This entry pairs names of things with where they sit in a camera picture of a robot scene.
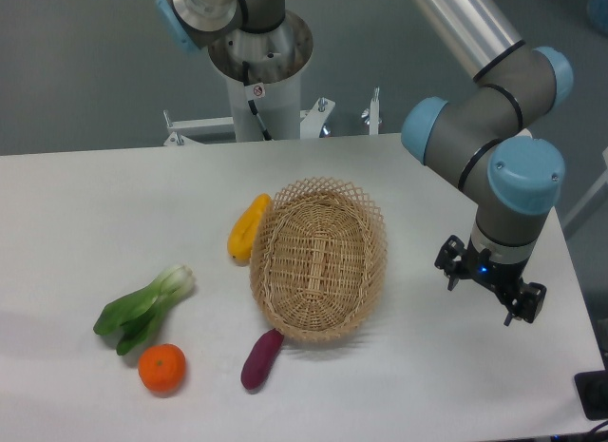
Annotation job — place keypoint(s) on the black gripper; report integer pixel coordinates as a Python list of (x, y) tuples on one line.
[(522, 300)]

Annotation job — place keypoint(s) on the green bok choy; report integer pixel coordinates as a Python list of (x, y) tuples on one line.
[(138, 316)]

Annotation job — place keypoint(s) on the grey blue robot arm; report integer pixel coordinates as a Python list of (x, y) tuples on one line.
[(477, 146)]

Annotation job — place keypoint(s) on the black device at table edge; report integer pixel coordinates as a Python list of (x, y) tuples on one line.
[(592, 391)]

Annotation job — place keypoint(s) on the woven wicker basket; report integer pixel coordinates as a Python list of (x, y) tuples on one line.
[(319, 259)]

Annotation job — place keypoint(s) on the purple sweet potato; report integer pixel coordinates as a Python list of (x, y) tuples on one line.
[(261, 359)]

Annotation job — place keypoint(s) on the yellow pepper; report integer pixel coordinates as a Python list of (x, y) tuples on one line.
[(242, 236)]

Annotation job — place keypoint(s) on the orange tangerine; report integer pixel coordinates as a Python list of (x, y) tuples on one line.
[(162, 368)]

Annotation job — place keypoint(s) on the white frame leg right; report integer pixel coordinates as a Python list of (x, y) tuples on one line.
[(587, 204)]

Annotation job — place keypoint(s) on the white metal base frame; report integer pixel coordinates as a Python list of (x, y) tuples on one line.
[(313, 123)]

